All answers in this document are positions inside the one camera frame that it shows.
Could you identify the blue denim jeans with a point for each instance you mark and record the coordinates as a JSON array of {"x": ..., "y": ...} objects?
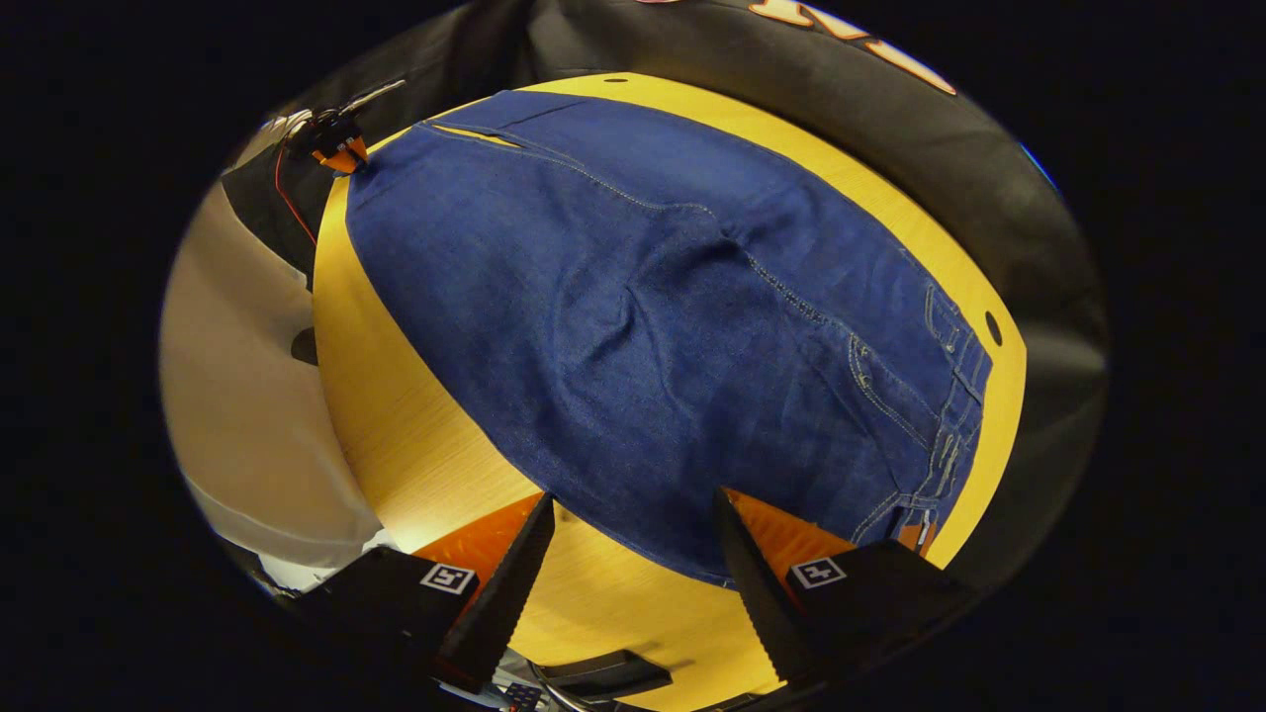
[{"x": 643, "y": 346}]

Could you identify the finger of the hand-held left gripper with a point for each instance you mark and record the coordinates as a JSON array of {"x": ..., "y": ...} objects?
[{"x": 343, "y": 156}]

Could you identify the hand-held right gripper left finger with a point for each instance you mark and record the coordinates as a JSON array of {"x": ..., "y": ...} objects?
[{"x": 504, "y": 593}]

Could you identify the person's white garment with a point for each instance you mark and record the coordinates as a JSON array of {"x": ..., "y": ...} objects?
[{"x": 247, "y": 415}]

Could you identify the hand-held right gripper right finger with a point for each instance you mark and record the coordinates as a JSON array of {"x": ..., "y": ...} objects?
[{"x": 757, "y": 593}]

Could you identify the black flat object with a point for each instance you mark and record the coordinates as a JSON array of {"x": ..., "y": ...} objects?
[{"x": 603, "y": 674}]

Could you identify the black backdrop cloth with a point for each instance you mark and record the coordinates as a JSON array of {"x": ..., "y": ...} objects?
[{"x": 1039, "y": 247}]

